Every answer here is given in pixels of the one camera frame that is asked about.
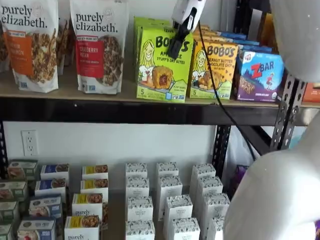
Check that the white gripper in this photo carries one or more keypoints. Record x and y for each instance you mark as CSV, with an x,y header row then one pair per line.
x,y
185,10

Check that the green Bobo's apple pie box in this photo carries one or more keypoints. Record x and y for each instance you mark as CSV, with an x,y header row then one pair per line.
x,y
150,25
160,75
147,20

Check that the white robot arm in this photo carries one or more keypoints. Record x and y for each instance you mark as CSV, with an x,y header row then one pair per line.
x,y
275,195

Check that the orange Bobo's peanut butter box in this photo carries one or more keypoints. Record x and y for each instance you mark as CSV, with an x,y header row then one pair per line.
x,y
205,28
225,75
207,38

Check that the blue Zbar snack box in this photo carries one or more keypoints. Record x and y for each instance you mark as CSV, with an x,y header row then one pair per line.
x,y
260,77
232,36
255,47

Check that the white floral print box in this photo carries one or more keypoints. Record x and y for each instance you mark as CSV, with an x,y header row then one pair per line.
x,y
178,207
203,171
185,229
137,186
167,169
170,186
140,208
217,229
209,186
140,230
216,206
136,170

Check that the orange snack box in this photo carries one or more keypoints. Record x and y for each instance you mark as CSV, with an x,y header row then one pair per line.
x,y
312,92

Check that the yellow label granola box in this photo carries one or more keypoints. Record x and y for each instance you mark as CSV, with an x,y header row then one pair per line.
x,y
87,204
82,227
95,171
93,186

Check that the blue label oatmeal box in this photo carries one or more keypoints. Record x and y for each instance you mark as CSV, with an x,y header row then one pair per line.
x,y
55,171
45,206
50,186
36,229

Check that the green label oatmeal box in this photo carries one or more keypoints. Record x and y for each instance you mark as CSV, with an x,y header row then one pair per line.
x,y
8,211
12,191
23,168
5,232

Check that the red label granola bag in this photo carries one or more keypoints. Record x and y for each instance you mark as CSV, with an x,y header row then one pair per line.
x,y
100,52

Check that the yellow orange package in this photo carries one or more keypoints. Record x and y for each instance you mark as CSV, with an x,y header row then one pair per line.
x,y
266,29

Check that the white granola bag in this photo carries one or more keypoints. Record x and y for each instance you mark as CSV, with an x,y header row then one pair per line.
x,y
3,48
64,46

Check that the white plastic bag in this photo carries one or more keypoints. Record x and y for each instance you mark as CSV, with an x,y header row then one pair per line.
x,y
237,149

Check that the orange label granola bag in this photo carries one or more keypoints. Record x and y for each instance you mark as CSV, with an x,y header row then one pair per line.
x,y
30,50

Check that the purple package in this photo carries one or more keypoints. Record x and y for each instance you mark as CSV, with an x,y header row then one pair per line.
x,y
242,174

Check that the black metal shelving frame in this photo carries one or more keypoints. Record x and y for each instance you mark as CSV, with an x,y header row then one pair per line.
x,y
125,112

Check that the white wall outlet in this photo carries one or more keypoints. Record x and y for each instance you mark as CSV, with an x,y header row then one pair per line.
x,y
29,143

